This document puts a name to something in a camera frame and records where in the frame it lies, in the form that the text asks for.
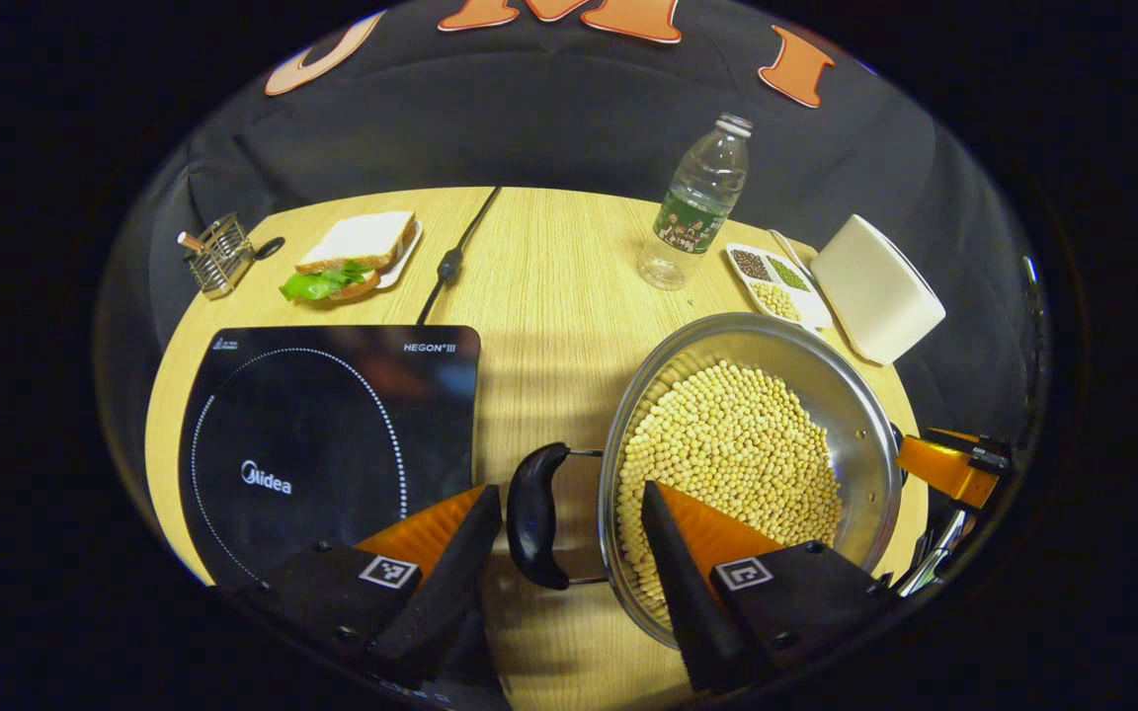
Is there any sandwich with lettuce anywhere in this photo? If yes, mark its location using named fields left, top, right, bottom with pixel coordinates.
left=280, top=210, right=418, bottom=303

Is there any white spoon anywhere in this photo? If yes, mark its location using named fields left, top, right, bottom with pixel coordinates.
left=769, top=229, right=819, bottom=285

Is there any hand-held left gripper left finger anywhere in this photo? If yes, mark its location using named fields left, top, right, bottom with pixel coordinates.
left=208, top=484, right=504, bottom=692

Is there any wire utensil holder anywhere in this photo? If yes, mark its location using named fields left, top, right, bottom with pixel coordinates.
left=179, top=212, right=259, bottom=300

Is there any black induction cooktop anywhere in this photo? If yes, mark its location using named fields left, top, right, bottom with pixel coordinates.
left=177, top=324, right=483, bottom=590

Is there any steel pot with black handles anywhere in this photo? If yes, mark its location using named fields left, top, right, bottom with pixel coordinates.
left=507, top=312, right=911, bottom=653

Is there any heap of small yellow beans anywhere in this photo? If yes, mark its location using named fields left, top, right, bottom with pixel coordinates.
left=752, top=281, right=803, bottom=323

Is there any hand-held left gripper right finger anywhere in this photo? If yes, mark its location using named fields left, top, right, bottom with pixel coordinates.
left=641, top=481, right=901, bottom=697

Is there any white rounded box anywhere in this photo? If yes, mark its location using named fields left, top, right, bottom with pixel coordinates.
left=810, top=214, right=947, bottom=366

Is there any black power cable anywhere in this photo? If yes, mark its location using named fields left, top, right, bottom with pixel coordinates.
left=416, top=186, right=503, bottom=327

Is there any white divided dish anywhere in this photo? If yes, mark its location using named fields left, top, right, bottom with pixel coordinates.
left=725, top=242, right=834, bottom=331

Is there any pile of soybeans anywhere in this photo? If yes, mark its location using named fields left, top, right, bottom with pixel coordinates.
left=616, top=360, right=843, bottom=629

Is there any clear plastic water bottle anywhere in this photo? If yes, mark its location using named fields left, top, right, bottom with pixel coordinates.
left=638, top=113, right=754, bottom=291

